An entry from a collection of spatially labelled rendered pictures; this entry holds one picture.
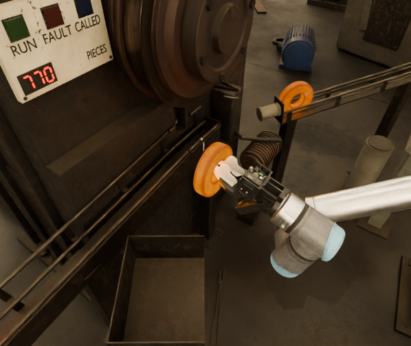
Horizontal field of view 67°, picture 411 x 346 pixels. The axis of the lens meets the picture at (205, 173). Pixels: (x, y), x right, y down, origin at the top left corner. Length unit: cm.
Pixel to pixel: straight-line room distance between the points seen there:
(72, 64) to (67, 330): 115
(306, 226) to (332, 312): 89
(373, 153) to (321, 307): 74
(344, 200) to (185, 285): 49
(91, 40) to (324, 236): 71
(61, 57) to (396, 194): 88
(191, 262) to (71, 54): 62
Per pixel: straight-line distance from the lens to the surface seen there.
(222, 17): 84
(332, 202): 93
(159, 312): 89
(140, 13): 75
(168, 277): 92
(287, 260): 86
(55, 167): 88
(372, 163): 163
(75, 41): 82
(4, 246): 198
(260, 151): 138
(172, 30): 78
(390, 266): 186
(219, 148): 80
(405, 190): 95
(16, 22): 73
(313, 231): 78
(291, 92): 137
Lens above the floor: 142
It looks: 45 degrees down
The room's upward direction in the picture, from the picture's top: straight up
